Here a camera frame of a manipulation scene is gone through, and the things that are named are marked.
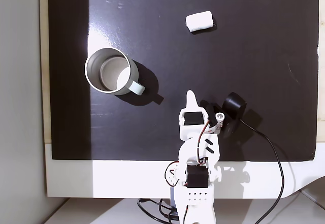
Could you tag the white gauze roll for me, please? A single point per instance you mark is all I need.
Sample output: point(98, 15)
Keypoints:
point(199, 21)

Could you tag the black table mat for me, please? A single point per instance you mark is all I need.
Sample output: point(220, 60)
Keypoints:
point(157, 20)

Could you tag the grey metal mug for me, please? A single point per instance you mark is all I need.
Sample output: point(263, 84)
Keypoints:
point(109, 69)

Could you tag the black oval camera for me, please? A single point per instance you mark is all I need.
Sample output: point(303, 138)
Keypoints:
point(234, 105)

